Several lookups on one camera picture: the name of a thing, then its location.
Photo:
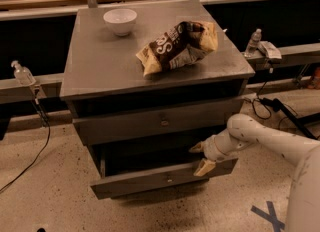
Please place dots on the folded white paper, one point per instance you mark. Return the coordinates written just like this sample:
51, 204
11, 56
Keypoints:
269, 50

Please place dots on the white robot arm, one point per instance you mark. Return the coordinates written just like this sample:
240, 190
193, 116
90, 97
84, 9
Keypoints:
242, 131

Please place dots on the blue tape cross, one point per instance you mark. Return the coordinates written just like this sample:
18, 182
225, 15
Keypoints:
270, 216

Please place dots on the clear plastic water bottle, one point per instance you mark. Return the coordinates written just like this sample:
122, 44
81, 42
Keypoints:
253, 43

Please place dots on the grey metal rail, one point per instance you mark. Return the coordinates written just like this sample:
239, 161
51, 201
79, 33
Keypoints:
48, 86

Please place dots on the clear sanitizer pump bottle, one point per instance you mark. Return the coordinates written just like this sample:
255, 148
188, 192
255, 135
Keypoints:
22, 74

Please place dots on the grey top drawer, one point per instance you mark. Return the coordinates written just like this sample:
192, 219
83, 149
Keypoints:
156, 121

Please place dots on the brown yellow chip bag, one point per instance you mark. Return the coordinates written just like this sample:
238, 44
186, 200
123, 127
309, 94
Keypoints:
184, 44

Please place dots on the black stand leg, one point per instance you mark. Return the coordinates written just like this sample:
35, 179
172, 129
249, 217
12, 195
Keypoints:
300, 123

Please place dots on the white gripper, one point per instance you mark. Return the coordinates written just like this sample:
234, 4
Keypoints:
211, 149

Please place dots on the grey drawer cabinet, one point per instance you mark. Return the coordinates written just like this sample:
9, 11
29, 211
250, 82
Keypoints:
103, 76

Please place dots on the grey drawer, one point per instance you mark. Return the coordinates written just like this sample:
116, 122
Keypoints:
154, 170
156, 121

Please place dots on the white ceramic bowl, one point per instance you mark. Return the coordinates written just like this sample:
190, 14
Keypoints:
120, 21

